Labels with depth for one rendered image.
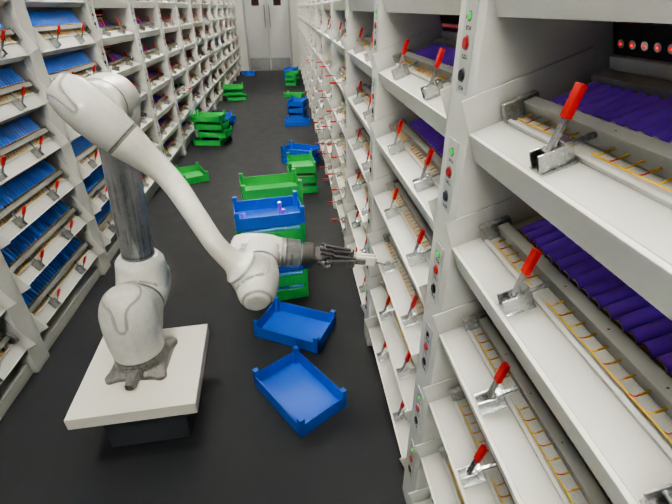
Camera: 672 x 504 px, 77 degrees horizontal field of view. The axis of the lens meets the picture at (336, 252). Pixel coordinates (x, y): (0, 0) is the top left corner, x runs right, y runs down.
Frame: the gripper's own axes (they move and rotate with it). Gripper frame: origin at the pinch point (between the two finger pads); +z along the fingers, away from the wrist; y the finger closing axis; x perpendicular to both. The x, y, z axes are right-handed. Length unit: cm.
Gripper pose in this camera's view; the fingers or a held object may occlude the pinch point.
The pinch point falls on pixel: (364, 259)
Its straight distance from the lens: 133.2
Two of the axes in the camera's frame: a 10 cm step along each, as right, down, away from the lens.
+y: 1.0, 5.0, -8.6
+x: 1.6, -8.6, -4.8
